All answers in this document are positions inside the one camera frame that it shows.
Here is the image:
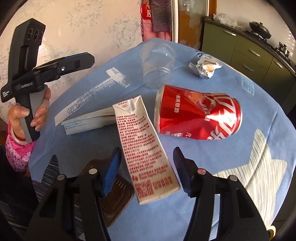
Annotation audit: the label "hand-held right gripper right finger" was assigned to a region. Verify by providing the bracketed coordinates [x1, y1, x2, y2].
[173, 147, 266, 241]

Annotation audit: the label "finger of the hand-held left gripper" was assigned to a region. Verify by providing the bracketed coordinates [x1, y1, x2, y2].
[33, 53, 95, 80]

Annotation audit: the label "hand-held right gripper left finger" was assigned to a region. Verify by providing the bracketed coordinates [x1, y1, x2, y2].
[29, 147, 122, 241]

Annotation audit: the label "white red-printed milk carton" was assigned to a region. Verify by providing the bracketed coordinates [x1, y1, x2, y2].
[112, 95, 181, 205]

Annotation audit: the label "white tube box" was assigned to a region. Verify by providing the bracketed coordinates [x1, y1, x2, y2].
[55, 107, 116, 136]

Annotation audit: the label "crushed red soda can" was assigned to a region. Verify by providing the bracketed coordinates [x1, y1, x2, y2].
[154, 85, 242, 141]

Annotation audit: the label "clear plastic cup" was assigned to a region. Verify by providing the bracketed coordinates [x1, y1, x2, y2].
[140, 42, 176, 90]

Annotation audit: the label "yellow-rimmed trash bin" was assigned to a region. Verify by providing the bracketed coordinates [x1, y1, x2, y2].
[265, 223, 277, 240]

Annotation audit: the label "foil wrapper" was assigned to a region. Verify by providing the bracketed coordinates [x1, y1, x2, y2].
[188, 54, 223, 79]

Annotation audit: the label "person's left forearm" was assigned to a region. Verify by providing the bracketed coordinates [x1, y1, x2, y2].
[5, 123, 36, 172]

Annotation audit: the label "person's left hand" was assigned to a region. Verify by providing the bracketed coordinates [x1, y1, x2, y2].
[8, 85, 51, 139]

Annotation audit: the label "brown flat textured object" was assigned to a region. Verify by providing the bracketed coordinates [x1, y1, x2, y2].
[77, 159, 135, 227]

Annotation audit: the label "red checked apron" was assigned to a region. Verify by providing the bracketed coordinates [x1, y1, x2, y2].
[140, 0, 173, 41]

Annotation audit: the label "purple checked apron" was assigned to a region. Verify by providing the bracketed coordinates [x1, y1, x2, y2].
[150, 0, 173, 32]

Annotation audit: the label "blue star printed tablecloth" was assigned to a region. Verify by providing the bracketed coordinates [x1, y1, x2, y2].
[28, 38, 293, 241]

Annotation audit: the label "person's dark clothing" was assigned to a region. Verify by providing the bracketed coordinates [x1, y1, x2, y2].
[0, 145, 41, 241]

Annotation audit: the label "glass sliding door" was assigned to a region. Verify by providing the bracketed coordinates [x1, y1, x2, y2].
[172, 0, 218, 50]

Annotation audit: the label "green base cabinets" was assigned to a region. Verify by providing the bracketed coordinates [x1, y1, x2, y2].
[201, 17, 296, 114]

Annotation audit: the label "dark kitchen countertop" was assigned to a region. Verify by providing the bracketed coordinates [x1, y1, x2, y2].
[203, 16, 296, 77]

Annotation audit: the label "crumpled plastic bags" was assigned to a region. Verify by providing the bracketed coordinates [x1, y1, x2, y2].
[213, 13, 245, 30]

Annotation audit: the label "black gas stove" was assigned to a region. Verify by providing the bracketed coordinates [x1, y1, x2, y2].
[250, 32, 296, 67]

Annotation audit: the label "small dark pot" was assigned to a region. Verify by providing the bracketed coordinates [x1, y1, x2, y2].
[279, 42, 292, 61]

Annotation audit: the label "black wok with lid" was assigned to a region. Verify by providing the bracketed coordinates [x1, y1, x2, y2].
[248, 21, 272, 40]

